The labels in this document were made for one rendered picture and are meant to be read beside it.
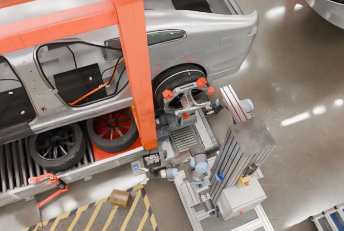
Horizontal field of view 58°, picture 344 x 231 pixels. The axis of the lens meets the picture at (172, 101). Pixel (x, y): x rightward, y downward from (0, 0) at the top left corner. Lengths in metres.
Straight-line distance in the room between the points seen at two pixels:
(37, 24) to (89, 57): 2.23
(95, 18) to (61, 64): 2.28
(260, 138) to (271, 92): 2.75
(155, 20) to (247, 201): 1.85
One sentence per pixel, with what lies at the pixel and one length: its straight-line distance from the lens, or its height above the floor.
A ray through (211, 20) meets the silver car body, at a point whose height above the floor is 1.74.
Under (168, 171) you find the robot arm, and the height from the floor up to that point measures 1.25.
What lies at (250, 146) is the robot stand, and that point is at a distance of 2.21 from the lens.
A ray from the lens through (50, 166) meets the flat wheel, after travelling 3.97.
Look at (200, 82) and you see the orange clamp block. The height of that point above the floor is 1.14.
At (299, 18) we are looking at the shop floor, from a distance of 6.14.
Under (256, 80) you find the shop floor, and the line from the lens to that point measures 5.03.
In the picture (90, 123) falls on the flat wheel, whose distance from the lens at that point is 4.04.
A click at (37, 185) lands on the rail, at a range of 4.07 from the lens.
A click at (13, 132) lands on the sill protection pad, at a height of 0.93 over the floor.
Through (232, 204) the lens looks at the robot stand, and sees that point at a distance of 2.89.
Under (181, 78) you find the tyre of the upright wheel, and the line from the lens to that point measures 3.44.
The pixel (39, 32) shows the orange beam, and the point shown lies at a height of 2.71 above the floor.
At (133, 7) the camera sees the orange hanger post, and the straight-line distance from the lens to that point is 1.88.
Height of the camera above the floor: 4.02
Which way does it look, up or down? 60 degrees down
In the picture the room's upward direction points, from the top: straight up
